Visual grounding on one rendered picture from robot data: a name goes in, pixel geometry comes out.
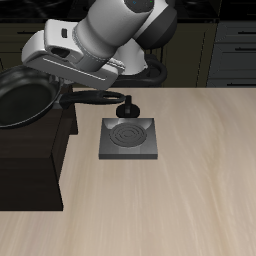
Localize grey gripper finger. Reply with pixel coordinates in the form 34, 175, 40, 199
49, 75, 64, 110
62, 79, 75, 96

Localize round black knob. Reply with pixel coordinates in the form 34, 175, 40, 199
115, 95, 141, 119

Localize grey drawer unit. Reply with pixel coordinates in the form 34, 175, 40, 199
205, 19, 256, 89

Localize dark grey stove plate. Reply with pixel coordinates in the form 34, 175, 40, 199
98, 117, 159, 160

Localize black frying pan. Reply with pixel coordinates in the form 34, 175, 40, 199
0, 64, 127, 130

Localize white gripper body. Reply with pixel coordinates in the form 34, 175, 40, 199
21, 29, 127, 91

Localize dark kitchen cupboards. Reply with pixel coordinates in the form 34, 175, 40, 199
0, 0, 256, 89

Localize dark wooden cabinet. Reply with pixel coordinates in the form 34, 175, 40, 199
0, 84, 80, 212

